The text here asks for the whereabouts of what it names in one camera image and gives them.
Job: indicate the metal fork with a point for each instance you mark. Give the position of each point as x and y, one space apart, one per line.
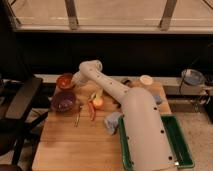
78 115

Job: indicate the red yellow apple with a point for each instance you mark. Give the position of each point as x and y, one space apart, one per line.
98 102

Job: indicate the green plastic tray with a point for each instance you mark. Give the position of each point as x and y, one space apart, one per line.
178 144

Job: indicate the orange bowl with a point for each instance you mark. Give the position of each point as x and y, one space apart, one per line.
64 81

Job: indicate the purple bowl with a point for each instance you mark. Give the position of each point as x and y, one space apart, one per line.
63 101

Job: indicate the white lidded cup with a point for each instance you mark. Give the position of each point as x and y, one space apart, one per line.
146 80

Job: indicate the light blue crumpled cloth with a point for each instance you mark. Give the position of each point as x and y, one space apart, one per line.
111 122

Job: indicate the orange carrot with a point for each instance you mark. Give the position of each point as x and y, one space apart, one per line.
91 110

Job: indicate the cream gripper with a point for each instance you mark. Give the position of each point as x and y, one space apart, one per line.
76 80

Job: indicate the light blue sponge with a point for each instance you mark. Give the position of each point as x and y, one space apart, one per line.
158 99

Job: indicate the grey bowl on shelf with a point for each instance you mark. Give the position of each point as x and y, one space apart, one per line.
192 77

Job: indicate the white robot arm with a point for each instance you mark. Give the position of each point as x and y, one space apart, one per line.
148 144

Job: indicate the yellow banana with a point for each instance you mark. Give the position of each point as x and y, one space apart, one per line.
96 94

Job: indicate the black chair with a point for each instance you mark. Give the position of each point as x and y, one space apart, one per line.
14 129

